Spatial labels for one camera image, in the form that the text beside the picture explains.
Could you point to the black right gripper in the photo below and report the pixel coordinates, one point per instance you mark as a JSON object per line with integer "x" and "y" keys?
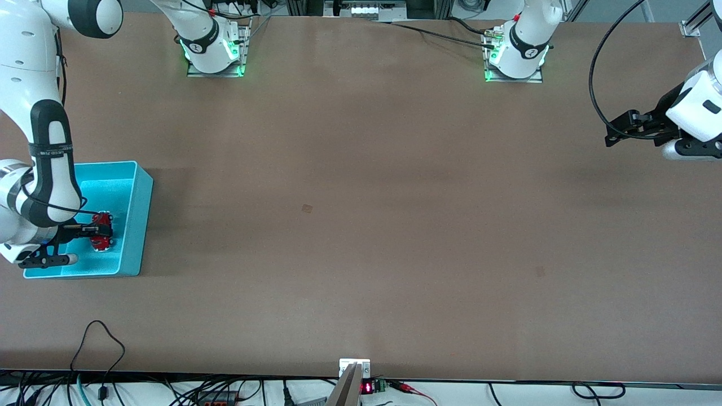
{"x": 72, "y": 230}

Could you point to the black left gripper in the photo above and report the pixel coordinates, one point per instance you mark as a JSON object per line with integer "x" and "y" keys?
{"x": 657, "y": 117}

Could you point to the red beetle toy car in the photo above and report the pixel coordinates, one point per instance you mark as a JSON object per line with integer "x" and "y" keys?
{"x": 102, "y": 242}

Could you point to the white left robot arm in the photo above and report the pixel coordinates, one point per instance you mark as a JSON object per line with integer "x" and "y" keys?
{"x": 524, "y": 39}

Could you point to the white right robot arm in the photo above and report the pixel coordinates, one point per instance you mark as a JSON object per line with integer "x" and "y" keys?
{"x": 22, "y": 62}

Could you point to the blue plastic box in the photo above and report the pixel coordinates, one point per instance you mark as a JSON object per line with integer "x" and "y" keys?
{"x": 127, "y": 225}

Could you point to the black power strip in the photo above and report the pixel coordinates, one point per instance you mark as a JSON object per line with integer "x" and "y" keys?
{"x": 217, "y": 396}

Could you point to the background equipment rack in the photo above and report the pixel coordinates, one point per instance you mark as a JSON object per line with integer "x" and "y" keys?
{"x": 366, "y": 8}

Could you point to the red digit display module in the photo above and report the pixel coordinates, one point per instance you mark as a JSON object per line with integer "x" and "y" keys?
{"x": 372, "y": 387}

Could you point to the aluminium frame profile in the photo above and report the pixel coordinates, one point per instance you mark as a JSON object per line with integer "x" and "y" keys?
{"x": 694, "y": 25}

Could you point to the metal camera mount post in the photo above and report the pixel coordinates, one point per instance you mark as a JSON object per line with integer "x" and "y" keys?
{"x": 347, "y": 389}

